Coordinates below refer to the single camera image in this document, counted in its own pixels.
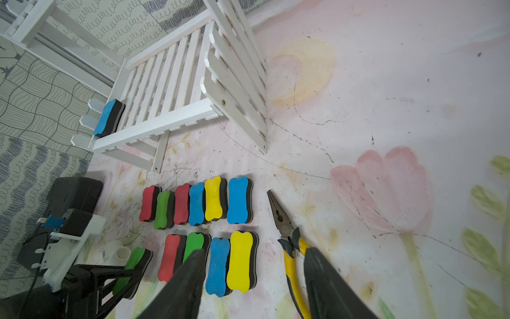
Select blue eraser top shelf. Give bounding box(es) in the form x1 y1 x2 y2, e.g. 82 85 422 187
227 176 253 225
189 182 205 226

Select black plastic case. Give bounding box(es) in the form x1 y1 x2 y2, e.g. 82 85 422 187
17 177 104 272

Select blue eraser shelf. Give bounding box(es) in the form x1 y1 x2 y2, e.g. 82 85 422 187
205 237 231 298
227 176 253 225
93 99 126 138
189 182 205 226

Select white plastic pipe fitting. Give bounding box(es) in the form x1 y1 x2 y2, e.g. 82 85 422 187
102 246 131 267

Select yellow handled pliers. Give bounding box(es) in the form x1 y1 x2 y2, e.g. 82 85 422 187
267 190 312 318

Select green eraser shelf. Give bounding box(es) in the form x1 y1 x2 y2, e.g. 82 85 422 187
183 233 212 262
111 246 154 300
154 190 175 230

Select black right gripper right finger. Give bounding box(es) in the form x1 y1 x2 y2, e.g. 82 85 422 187
304 247 377 318

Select yellow eraser top shelf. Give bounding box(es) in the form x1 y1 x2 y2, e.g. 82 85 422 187
205 176 228 221

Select red eraser top shelf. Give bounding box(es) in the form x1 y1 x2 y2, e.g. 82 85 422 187
173 183 191 225
139 186 162 222

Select red eraser shelf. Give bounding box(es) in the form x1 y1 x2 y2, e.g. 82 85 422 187
158 234 187 283
173 183 191 225
139 186 162 222

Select green eraser top shelf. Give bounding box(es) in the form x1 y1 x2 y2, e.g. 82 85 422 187
154 190 175 230

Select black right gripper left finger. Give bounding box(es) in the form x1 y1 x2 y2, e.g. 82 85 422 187
139 249 206 319

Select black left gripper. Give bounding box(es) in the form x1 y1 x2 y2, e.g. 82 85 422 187
1 265 143 318

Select yellow eraser shelf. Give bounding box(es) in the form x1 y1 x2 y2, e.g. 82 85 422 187
205 176 228 221
227 231 258 293

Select white wooden slatted shelf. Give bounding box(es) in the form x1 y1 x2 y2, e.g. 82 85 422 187
3 0 268 174

